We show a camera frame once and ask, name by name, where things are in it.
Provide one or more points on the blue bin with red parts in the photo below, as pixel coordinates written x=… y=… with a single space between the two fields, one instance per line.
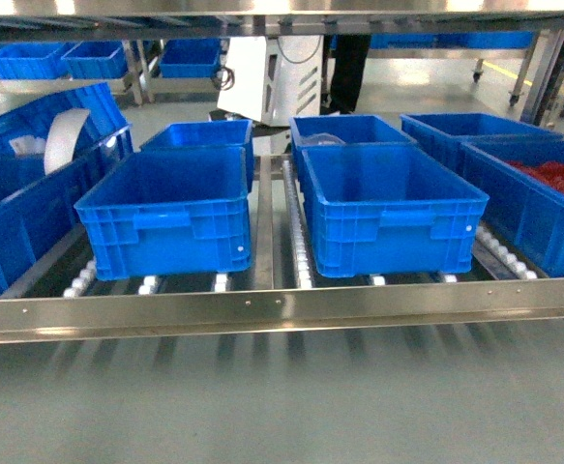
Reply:
x=526 y=212

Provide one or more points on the red parts pile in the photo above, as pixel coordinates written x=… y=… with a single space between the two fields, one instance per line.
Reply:
x=557 y=176

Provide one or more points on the blue bin front right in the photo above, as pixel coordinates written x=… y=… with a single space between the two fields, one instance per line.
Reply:
x=390 y=209

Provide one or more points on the blue bin rear left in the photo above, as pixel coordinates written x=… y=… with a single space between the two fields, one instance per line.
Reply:
x=207 y=134

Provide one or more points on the blue bin front left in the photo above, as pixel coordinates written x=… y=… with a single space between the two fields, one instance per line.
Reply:
x=181 y=211

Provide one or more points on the white machine cabinet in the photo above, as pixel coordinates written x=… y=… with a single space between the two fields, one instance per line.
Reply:
x=273 y=79

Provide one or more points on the blue bin far right rear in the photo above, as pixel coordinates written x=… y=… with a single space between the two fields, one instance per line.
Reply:
x=440 y=135

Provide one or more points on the white foam roll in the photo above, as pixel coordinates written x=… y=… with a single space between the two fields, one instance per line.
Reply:
x=62 y=138

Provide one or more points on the blue bin far left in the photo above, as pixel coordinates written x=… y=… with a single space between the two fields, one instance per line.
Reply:
x=37 y=209

